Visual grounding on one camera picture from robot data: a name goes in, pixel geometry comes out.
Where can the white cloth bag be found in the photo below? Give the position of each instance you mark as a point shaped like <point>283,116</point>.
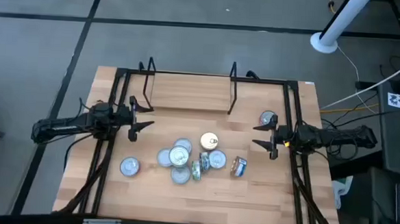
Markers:
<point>340,189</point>

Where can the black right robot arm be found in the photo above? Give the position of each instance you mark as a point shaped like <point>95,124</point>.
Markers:
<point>342,136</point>

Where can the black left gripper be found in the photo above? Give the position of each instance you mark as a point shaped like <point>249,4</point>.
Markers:
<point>126,116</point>

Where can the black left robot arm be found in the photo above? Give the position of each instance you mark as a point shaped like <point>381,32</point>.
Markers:
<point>65,127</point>

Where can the pink label silver lid can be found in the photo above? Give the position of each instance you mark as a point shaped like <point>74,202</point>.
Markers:
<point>178,156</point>
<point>129,166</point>

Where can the blue label gold lid can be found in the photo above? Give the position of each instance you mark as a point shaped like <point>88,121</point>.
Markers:
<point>209,141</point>
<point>239,166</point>
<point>204,162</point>

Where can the white tower fan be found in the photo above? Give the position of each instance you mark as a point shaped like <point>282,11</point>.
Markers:
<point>342,16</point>

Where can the red label short can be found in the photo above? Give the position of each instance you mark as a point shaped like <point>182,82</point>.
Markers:
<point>265,117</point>

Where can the black equipment case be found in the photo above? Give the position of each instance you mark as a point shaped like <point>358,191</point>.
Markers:
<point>397,143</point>

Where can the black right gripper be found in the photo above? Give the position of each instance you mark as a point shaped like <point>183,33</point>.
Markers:
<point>282,135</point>

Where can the black metal table frame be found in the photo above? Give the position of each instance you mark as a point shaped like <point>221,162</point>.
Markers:
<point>266,81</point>

